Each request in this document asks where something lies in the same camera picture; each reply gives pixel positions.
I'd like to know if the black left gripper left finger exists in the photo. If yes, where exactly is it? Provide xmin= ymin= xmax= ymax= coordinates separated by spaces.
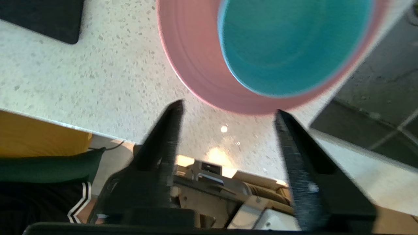
xmin=88 ymin=99 xmax=185 ymax=226

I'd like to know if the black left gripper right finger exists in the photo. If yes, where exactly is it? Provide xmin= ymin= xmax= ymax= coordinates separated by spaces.
xmin=274 ymin=109 xmax=378 ymax=231

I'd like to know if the teal bowl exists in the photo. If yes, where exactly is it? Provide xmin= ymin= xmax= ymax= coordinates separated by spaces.
xmin=217 ymin=0 xmax=375 ymax=99

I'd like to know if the stainless steel sink basin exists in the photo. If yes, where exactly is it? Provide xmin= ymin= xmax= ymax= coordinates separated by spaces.
xmin=308 ymin=10 xmax=418 ymax=171

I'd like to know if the pink plate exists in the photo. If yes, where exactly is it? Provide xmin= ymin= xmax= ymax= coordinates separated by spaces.
xmin=156 ymin=0 xmax=391 ymax=116

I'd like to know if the person in yellow top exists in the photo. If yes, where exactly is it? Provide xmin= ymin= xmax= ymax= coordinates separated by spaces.
xmin=0 ymin=110 xmax=107 ymax=226

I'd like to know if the black induction cooktop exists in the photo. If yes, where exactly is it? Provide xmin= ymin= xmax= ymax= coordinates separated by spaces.
xmin=0 ymin=0 xmax=85 ymax=45

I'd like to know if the black floor cable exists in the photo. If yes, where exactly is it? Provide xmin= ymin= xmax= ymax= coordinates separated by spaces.
xmin=88 ymin=140 xmax=125 ymax=152

